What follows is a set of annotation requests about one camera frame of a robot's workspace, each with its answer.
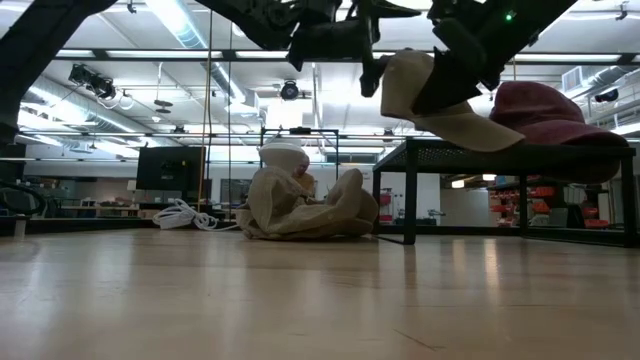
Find yellow hanging cable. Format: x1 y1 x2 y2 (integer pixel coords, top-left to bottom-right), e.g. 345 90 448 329
198 9 214 201

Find tan baseball cap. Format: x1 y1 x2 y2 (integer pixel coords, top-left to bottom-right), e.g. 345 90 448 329
379 48 526 153
235 167 380 241

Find black ceiling-mounted device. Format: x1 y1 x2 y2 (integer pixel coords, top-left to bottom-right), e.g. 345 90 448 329
68 63 117 100

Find black overhead frame beam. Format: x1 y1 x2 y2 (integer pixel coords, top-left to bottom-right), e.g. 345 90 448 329
52 47 640 64

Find black overhead camera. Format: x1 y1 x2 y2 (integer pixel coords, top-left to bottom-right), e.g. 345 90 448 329
279 79 300 102

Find black hanging cable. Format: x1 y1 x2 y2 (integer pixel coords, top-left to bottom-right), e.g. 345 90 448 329
226 19 235 206

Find black metal mesh rack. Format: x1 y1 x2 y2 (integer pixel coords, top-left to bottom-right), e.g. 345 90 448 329
372 137 639 247

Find shelves with red bins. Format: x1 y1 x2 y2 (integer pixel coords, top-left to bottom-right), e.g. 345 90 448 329
487 173 614 231

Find black monitor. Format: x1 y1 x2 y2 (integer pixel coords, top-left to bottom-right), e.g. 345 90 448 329
135 145 207 192

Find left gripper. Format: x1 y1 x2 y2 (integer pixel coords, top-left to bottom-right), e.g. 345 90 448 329
287 0 422 99

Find white coiled cable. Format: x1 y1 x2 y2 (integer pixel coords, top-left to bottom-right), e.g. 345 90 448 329
152 198 241 232

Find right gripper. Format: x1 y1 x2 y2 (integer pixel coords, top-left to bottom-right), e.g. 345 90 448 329
409 0 539 116

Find white-headed wooden hat stand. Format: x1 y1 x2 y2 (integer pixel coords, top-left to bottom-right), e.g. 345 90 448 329
258 138 311 177

